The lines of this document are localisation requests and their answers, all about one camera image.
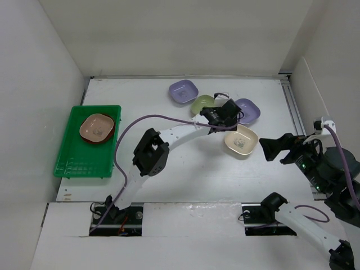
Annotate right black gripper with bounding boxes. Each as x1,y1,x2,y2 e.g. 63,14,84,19
259,130,328,192

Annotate green square dish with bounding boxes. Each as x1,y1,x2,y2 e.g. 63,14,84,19
191,94,215,116

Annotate cream square dish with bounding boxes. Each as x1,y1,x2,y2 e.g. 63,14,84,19
224,124,259,156

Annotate brown square dish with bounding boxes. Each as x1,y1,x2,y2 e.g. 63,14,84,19
79,113,115,143

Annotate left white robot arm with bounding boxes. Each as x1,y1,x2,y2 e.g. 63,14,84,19
103,98,244,223

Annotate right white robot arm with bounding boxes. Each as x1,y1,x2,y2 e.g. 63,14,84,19
259,133,359,269

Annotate green plastic bin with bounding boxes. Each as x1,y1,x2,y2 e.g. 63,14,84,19
53,105,122,178

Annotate right purple square dish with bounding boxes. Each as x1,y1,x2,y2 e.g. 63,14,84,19
235,98,261,125

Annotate purple square dish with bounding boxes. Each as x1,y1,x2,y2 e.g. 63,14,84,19
235,98,261,125
168,79,199,104

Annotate upper left purple square dish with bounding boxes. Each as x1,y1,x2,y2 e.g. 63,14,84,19
168,79,199,104

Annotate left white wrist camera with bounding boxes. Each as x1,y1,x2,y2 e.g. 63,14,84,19
214,92,230,100

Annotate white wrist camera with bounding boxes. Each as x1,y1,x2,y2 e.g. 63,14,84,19
313,116,336,136
214,92,230,100

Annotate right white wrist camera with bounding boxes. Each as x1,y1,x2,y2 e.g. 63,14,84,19
313,116,336,136

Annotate right aluminium frame rail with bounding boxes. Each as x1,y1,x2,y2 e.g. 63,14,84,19
277,74,326,201

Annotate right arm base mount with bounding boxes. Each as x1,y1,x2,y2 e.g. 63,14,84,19
238,203,296,236

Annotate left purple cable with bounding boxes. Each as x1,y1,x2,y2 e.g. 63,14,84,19
89,92,240,234

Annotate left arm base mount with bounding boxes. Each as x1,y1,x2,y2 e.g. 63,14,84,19
89,204,143,237

